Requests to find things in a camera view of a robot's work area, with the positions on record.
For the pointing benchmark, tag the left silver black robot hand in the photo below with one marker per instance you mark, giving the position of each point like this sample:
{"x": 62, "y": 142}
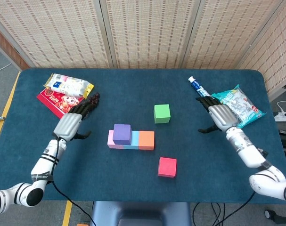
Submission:
{"x": 68, "y": 126}

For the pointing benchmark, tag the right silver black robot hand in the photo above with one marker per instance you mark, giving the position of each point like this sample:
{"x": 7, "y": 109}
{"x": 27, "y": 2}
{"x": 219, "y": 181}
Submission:
{"x": 224, "y": 116}

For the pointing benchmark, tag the pink foam cube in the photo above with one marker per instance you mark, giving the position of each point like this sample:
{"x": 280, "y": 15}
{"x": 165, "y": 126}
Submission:
{"x": 109, "y": 139}

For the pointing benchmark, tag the purple foam cube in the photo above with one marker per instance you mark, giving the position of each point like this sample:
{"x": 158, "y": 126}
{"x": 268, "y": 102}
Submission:
{"x": 122, "y": 134}

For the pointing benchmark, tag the green foam cube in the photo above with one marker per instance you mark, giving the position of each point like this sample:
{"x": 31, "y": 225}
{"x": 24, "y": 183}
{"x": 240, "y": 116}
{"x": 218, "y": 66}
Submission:
{"x": 161, "y": 113}

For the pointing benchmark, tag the light blue foam cube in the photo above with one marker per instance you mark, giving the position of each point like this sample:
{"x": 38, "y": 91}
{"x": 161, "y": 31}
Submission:
{"x": 135, "y": 139}

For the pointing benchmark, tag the red foam cube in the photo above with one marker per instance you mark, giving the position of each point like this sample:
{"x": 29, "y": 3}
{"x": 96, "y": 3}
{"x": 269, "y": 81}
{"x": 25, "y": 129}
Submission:
{"x": 167, "y": 167}

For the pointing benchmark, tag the orange foam cube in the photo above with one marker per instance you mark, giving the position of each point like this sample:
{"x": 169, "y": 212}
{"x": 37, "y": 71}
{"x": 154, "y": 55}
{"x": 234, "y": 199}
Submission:
{"x": 146, "y": 140}

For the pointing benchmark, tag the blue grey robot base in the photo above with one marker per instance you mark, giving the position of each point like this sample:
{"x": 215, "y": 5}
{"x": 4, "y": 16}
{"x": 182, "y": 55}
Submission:
{"x": 142, "y": 212}

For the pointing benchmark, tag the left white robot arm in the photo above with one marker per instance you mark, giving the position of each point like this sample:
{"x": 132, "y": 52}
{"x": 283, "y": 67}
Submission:
{"x": 43, "y": 162}

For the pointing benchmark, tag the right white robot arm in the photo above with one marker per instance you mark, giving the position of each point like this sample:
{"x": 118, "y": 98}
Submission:
{"x": 246, "y": 150}

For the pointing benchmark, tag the teal snack bag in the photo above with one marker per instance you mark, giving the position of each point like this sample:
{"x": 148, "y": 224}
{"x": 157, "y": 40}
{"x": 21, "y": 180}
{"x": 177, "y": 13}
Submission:
{"x": 244, "y": 101}

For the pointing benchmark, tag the red cartoon calendar booklet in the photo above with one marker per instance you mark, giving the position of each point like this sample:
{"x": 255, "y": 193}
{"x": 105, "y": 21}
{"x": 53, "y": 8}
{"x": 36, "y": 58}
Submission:
{"x": 55, "y": 101}

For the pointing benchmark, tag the dark red grape bunch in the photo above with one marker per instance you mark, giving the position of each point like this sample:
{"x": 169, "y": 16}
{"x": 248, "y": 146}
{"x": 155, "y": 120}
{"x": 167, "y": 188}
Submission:
{"x": 96, "y": 96}

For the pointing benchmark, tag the white yellow snack bag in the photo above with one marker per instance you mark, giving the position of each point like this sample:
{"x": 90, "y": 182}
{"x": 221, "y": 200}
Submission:
{"x": 67, "y": 85}

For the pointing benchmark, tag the white blue toothpaste tube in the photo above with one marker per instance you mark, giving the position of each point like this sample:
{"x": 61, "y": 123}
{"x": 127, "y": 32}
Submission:
{"x": 195, "y": 84}

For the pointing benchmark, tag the white power strip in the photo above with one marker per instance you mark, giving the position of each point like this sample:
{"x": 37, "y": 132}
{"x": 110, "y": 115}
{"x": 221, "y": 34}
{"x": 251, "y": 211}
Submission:
{"x": 283, "y": 117}

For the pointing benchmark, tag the woven bamboo screen panel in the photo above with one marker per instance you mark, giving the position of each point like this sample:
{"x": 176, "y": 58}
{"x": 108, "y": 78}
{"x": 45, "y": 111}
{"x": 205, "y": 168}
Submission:
{"x": 149, "y": 35}
{"x": 227, "y": 35}
{"x": 51, "y": 35}
{"x": 274, "y": 58}

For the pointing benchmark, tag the teal fabric table cover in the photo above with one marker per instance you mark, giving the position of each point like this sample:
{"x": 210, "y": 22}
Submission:
{"x": 138, "y": 84}

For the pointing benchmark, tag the orange floor object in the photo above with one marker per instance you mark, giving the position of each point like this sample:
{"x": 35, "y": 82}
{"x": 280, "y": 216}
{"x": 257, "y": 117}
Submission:
{"x": 82, "y": 225}

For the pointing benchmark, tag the black stand foot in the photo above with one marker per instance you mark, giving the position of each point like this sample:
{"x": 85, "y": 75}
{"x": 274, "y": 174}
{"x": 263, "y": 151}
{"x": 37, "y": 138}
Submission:
{"x": 270, "y": 214}

